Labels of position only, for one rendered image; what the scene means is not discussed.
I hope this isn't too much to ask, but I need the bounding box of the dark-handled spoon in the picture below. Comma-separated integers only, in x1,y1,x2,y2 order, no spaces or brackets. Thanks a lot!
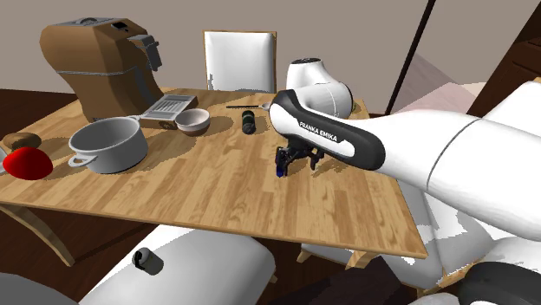
225,102,272,110

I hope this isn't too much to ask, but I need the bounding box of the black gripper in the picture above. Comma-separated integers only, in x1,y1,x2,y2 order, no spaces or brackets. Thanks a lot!
276,137,327,178

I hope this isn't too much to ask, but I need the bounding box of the thin black pole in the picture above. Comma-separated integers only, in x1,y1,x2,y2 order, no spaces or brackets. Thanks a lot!
384,0,437,116

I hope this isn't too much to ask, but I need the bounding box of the black cylinder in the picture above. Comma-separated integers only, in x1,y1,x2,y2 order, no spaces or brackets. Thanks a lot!
131,247,165,276

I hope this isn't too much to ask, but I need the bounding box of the wooden table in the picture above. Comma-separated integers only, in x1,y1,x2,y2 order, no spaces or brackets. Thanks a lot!
0,87,430,269

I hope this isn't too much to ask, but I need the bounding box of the dark wooden cabinet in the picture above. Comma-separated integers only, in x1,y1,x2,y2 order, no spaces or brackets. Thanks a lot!
466,0,541,120

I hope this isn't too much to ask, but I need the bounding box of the grey cooking pot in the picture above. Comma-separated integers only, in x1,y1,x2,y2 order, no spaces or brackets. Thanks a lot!
67,115,150,176

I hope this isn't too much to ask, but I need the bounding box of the white and brown bowl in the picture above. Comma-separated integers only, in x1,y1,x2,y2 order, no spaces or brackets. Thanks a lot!
174,107,212,137

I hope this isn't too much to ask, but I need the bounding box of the dark green bottle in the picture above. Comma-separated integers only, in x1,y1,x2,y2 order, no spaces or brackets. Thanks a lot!
241,109,257,135

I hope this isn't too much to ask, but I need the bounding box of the brown round object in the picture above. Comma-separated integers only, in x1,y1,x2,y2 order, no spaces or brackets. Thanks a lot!
2,132,42,152

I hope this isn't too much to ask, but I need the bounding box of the red round object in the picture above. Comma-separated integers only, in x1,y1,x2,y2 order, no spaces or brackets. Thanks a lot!
2,146,55,182

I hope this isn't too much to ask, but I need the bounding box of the brown coffee machine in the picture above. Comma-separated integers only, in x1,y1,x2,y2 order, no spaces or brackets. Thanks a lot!
39,16,199,131

